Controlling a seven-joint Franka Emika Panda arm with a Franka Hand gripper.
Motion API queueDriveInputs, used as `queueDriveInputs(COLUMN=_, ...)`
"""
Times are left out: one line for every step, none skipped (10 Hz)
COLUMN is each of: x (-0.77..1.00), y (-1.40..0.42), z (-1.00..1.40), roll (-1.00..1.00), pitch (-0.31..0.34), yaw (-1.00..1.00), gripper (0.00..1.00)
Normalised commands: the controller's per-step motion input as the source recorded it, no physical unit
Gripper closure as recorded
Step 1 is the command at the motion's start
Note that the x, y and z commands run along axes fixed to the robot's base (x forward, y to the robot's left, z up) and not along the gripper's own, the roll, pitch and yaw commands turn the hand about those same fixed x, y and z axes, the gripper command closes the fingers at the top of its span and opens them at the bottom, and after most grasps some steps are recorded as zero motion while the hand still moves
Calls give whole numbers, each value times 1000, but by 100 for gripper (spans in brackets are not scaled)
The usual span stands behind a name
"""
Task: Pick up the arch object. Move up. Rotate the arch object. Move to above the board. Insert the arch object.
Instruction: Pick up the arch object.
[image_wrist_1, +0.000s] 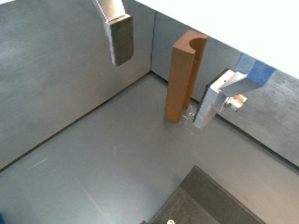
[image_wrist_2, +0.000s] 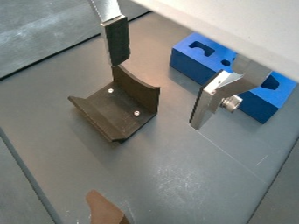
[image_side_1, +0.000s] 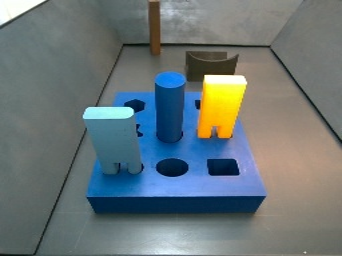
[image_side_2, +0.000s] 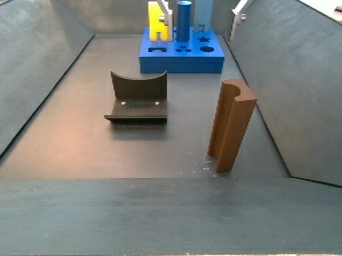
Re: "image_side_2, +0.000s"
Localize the yellow arch block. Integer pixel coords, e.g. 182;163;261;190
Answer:
149;0;169;41

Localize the brown arch block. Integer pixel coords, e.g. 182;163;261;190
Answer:
209;79;258;173

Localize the light blue arch block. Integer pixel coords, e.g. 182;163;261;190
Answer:
194;0;214;33

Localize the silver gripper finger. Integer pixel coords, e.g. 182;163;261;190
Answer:
229;0;250;40
157;0;174;41

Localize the dark grey curved stand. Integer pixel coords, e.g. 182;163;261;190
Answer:
105;73;169;124

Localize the dark blue cylinder peg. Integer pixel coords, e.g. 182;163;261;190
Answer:
177;0;193;42

